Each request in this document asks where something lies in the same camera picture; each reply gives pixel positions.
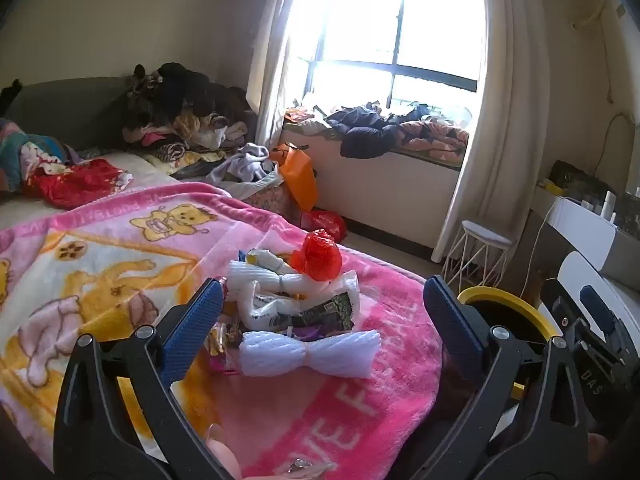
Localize grey white garment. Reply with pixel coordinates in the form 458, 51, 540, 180
206, 143, 272, 186

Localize orange patterned quilt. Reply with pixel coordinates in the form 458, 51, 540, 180
400, 120, 471, 163

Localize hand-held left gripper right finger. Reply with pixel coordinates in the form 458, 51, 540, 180
424, 275, 593, 480

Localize person's left hand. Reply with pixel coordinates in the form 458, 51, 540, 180
205, 423, 245, 480

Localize dark blue clothes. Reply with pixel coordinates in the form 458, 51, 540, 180
325, 102, 432, 159

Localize white power cable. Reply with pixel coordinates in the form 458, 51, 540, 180
520, 210, 552, 298

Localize wide cream curtain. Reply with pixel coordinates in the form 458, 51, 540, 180
432, 0, 551, 263

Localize silver foil wrapper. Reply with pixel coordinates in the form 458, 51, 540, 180
284, 457, 332, 477

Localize pile of clothes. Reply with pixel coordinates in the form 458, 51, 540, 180
122, 62, 249, 166

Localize black cloth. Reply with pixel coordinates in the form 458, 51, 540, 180
0, 79, 24, 111

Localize thin wall cable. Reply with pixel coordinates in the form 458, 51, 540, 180
602, 112, 637, 171

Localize bed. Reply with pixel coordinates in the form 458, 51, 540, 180
0, 150, 236, 231

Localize white vanity desk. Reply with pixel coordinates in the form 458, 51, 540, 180
530, 187, 640, 286

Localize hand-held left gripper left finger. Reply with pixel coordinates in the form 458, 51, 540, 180
52, 278, 236, 480

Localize floral fabric basket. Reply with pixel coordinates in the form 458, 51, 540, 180
245, 185, 301, 221

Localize white wire stool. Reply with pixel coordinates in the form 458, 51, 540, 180
445, 220, 516, 298

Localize red shopping bag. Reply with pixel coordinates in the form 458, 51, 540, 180
300, 210, 347, 244

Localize dark green snack wrapper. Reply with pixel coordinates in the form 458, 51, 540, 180
292, 294, 354, 332

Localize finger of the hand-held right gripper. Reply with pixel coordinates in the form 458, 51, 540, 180
581, 284, 632, 361
541, 276, 583, 341

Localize colourful printed cloth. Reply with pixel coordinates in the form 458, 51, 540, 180
0, 119, 76, 193

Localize red plastic bag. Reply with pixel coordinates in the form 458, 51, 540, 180
291, 230, 343, 282

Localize orange bag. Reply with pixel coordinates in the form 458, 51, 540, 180
272, 143, 319, 211

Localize dark bag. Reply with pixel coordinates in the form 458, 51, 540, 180
550, 160, 602, 196

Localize grey headboard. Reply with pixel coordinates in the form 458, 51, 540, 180
7, 77, 132, 153

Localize pink printed blanket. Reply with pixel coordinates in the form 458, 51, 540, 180
0, 182, 443, 480

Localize white foam net sleeve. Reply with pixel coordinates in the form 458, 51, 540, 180
228, 260, 358, 295
239, 329, 382, 378

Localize red cloth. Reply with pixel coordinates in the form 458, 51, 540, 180
30, 159, 134, 210

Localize white printed plastic wrapper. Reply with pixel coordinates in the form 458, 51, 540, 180
245, 280, 362, 333

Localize narrow cream curtain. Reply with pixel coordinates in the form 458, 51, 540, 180
247, 0, 312, 146

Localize yellow rimmed trash bin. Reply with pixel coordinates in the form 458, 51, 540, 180
457, 286, 563, 403

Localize purple candy wrapper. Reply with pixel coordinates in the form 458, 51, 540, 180
210, 322, 247, 375

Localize white window seat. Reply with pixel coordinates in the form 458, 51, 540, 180
277, 115, 462, 250

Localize window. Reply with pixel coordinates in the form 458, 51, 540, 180
295, 0, 485, 111

